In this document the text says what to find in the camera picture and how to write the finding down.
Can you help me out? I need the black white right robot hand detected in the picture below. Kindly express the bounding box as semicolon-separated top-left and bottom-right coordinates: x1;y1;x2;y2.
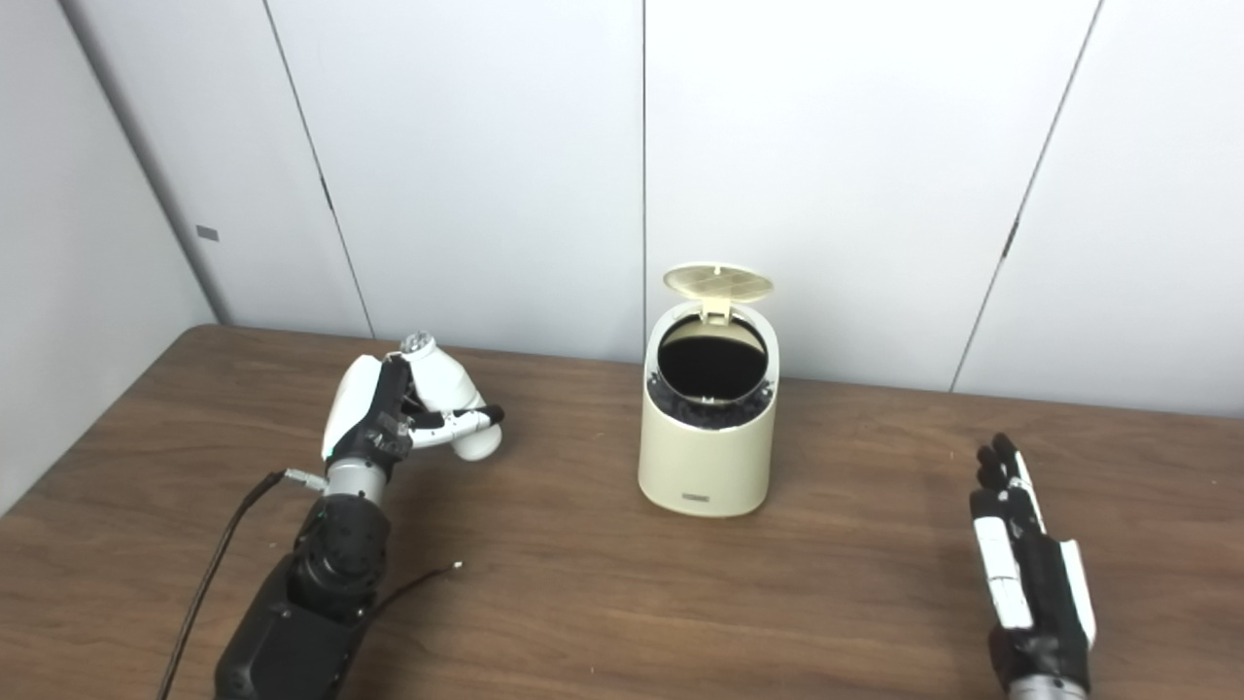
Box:
969;434;1097;693

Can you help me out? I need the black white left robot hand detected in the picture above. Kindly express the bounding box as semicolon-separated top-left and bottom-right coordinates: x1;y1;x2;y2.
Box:
322;354;505;477

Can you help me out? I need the small white plastic bottle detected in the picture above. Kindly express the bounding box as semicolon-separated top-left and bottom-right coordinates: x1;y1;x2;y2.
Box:
400;332;503;462

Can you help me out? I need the cream round bin lid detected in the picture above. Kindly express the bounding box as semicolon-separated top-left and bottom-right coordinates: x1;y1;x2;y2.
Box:
663;262;775;322

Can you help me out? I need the cream-colored round bin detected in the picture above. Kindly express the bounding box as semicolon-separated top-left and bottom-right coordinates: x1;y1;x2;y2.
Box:
638;299;780;518

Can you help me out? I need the black bin liner bag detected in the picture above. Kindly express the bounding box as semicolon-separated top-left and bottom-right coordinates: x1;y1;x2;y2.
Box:
649;316;774;431

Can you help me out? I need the thin black loose wire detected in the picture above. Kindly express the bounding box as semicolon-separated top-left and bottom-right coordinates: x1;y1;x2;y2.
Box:
364;561;464;623

